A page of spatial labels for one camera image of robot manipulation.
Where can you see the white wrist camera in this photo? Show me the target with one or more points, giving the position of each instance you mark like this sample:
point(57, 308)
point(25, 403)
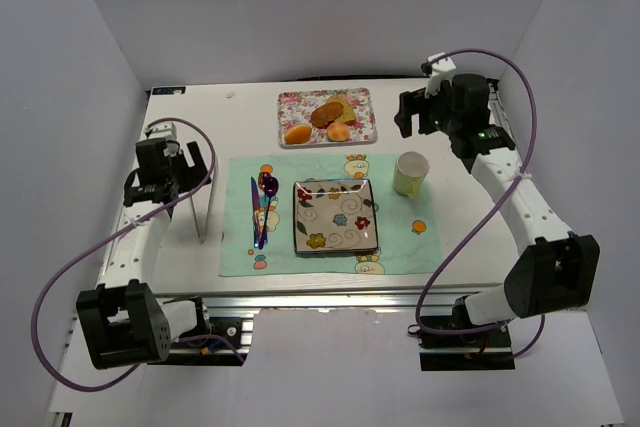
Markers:
point(437, 69)
point(163, 130)

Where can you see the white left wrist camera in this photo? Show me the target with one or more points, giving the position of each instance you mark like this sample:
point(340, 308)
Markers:
point(163, 130)

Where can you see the aluminium table frame rail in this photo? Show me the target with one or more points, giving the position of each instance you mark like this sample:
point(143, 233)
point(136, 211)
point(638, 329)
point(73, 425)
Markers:
point(330, 303)

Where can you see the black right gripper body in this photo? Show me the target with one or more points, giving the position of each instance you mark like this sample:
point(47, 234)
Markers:
point(417, 110)

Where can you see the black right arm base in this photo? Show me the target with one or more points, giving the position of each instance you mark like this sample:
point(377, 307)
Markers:
point(485, 351)

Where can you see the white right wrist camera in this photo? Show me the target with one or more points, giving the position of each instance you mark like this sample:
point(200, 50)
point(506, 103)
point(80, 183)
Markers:
point(437, 69)

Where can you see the brown round pastry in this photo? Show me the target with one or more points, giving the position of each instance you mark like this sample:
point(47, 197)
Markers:
point(324, 115)

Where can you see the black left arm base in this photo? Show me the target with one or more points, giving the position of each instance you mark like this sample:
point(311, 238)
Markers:
point(226, 345)

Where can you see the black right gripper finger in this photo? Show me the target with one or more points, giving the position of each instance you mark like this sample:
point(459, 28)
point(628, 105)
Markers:
point(410, 103)
point(404, 124)

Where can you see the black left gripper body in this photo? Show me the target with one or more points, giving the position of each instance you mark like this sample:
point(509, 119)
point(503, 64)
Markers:
point(181, 167)

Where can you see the black label sticker left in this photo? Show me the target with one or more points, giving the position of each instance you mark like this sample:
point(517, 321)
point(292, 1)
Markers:
point(168, 90)

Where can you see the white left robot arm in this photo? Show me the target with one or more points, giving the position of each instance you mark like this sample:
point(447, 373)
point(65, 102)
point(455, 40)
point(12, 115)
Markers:
point(134, 254)

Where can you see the metal tongs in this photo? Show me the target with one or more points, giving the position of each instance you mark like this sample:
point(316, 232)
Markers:
point(202, 204)

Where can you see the pale yellow mug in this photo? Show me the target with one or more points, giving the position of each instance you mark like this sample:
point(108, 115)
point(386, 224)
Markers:
point(411, 169)

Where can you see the light green cartoon placemat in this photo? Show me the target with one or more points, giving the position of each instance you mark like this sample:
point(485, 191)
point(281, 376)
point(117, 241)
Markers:
point(409, 240)

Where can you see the iridescent purple spoon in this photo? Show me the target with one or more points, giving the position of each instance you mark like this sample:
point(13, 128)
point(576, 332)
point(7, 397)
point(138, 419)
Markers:
point(270, 188)

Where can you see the square floral plate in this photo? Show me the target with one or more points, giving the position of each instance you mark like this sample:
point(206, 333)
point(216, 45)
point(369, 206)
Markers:
point(334, 216)

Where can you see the round orange bread roll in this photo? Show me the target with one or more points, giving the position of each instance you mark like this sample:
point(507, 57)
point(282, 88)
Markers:
point(338, 132)

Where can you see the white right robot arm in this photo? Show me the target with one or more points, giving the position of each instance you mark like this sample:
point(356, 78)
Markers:
point(556, 267)

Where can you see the iridescent purple knife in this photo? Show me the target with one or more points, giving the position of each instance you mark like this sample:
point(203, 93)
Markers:
point(255, 199)

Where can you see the yellow bread slice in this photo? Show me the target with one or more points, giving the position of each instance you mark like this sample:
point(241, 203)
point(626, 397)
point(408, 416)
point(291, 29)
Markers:
point(348, 115)

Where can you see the floral rectangular tray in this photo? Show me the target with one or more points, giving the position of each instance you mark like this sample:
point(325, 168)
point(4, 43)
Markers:
point(295, 107)

